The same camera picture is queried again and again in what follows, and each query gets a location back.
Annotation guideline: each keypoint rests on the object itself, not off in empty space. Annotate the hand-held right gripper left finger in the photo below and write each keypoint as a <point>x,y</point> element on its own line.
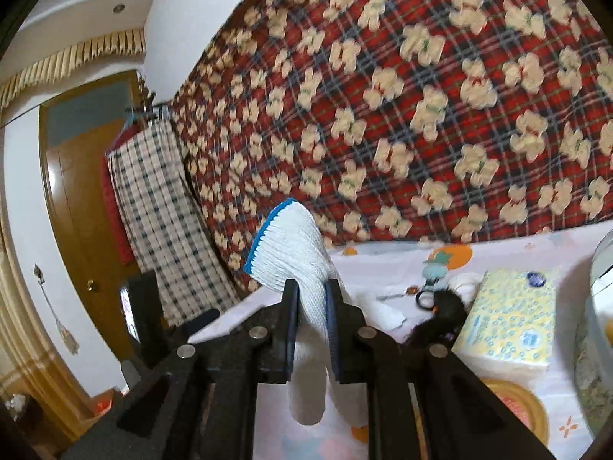
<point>289,326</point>

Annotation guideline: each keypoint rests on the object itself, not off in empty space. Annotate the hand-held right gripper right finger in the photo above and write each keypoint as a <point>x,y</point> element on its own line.
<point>331,330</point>

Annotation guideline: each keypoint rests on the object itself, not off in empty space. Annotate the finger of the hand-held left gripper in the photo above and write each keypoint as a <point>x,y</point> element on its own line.
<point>206,318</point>

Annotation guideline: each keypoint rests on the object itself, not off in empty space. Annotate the white knit glove blue cuff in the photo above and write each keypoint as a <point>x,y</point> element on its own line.
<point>292,249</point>

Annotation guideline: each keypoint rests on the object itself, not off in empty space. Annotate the black braided hair piece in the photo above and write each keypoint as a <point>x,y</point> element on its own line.
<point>440,316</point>

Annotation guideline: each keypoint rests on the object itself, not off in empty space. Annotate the round metal tin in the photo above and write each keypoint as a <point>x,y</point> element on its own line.
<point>594,345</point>

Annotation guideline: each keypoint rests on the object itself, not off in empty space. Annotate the hanging tassel ornament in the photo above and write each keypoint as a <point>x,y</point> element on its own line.
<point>60,328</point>

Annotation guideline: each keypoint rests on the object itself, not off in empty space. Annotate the red cloth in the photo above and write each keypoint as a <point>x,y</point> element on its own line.
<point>115,220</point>

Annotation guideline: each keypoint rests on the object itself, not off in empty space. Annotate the blue white checked cloth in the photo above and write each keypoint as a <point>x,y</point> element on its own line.
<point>153,211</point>

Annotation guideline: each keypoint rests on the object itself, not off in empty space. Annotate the wooden door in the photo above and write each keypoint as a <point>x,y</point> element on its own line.
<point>81,191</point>

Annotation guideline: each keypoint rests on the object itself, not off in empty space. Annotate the yellow tissue pack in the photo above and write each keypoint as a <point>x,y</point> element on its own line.
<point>507,321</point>

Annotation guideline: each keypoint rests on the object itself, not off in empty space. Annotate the clothes hanger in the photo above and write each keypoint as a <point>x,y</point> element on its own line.
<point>143,111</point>

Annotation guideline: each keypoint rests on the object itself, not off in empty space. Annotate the white cartoon printed sheet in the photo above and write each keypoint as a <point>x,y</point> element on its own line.
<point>527,249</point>

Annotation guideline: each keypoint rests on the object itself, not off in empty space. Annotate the red plaid bear blanket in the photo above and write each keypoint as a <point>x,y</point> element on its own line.
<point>383,105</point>

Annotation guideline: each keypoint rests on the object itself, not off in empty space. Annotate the beige fringed curtain valance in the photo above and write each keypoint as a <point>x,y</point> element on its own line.
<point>72,55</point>

